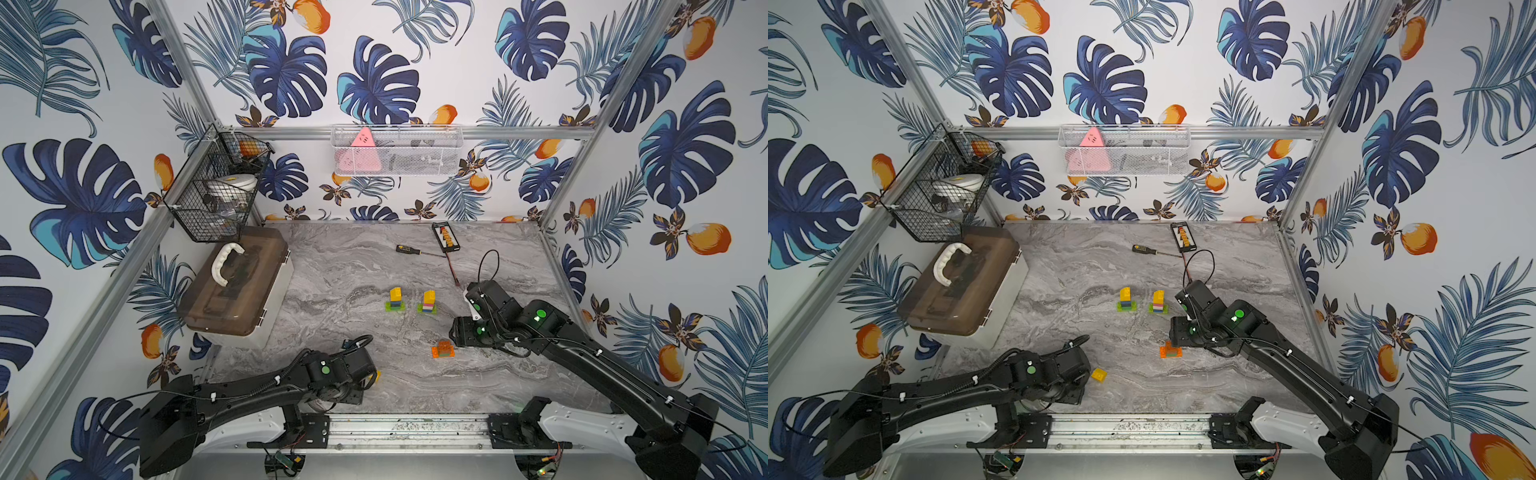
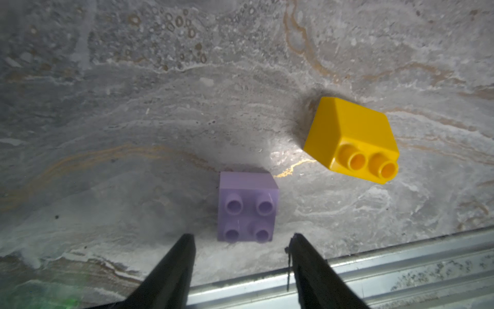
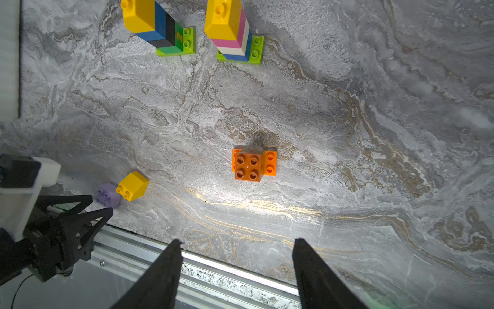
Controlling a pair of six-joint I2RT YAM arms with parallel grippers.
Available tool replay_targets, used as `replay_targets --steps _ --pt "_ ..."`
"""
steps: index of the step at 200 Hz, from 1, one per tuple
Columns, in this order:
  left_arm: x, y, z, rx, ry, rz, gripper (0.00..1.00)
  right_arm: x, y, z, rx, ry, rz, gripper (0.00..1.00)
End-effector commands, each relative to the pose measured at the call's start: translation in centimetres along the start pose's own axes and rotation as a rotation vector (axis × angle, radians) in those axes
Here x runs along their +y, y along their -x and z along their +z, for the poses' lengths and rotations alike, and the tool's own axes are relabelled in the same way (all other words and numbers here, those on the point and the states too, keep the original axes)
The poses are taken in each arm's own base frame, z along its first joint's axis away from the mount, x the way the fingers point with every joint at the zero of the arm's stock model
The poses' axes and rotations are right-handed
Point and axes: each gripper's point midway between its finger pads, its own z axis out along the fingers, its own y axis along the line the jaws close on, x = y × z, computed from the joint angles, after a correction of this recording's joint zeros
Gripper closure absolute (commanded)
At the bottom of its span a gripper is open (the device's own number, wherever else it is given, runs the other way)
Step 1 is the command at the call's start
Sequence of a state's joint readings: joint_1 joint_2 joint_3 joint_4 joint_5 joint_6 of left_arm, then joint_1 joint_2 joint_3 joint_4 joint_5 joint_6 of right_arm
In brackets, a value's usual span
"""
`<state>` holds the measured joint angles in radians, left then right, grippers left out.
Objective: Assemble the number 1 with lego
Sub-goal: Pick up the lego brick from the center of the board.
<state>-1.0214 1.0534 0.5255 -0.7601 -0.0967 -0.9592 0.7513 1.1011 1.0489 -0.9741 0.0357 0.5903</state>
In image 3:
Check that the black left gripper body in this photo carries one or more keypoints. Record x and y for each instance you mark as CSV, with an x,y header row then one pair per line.
x,y
52,256

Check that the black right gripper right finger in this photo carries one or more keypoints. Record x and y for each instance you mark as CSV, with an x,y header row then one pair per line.
x,y
318,285

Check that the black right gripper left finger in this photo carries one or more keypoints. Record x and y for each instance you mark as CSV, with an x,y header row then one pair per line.
x,y
158,286

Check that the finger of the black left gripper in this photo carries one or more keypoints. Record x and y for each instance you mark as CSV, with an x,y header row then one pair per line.
x,y
80,229
81,203

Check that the purple square lego brick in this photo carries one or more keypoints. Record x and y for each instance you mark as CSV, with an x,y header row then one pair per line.
x,y
108,196

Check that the orange long lego brick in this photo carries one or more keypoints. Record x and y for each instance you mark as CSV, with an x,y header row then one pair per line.
x,y
270,157

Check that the brown square lego brick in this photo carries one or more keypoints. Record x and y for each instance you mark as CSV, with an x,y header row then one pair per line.
x,y
248,166

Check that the black square lego brick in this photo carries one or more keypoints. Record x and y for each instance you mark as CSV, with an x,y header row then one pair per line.
x,y
170,34

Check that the yellow small lego brick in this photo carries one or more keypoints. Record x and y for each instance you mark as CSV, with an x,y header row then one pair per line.
x,y
139,15

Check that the lime long base lego brick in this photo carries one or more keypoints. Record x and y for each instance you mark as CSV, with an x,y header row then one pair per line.
x,y
189,45

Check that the blue square lego brick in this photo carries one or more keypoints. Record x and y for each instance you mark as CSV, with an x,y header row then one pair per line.
x,y
159,31
246,56

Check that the cream small lego brick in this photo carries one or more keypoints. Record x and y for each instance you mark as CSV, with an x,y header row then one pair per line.
x,y
237,51

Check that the pink square lego brick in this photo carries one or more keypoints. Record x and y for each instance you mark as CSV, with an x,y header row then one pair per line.
x,y
237,36

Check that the dark green square lego brick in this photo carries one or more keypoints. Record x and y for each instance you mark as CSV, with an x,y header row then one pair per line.
x,y
178,47

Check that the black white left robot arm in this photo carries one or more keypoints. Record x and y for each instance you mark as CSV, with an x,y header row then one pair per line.
x,y
16,256

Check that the yellow sloped lego brick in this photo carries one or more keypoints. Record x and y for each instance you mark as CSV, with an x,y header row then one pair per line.
x,y
133,186

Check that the brown translucent tool case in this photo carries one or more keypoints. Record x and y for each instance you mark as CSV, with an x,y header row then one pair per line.
x,y
9,44

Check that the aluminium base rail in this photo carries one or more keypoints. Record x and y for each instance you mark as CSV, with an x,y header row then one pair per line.
x,y
121,257

